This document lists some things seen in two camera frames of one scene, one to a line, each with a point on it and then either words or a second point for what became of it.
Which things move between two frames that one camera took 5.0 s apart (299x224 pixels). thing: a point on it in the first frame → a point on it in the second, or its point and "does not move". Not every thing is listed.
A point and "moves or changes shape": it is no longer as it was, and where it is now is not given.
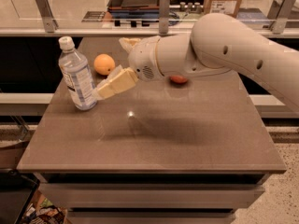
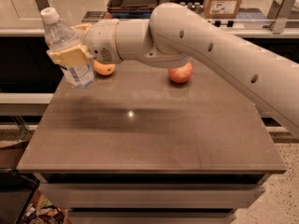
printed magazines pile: (42, 211) does not move
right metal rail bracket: (282, 4) does not move
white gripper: (142, 58) → (101, 41)
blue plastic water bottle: (77, 75) moves or changes shape
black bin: (18, 190) does not move
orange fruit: (104, 64) does not move
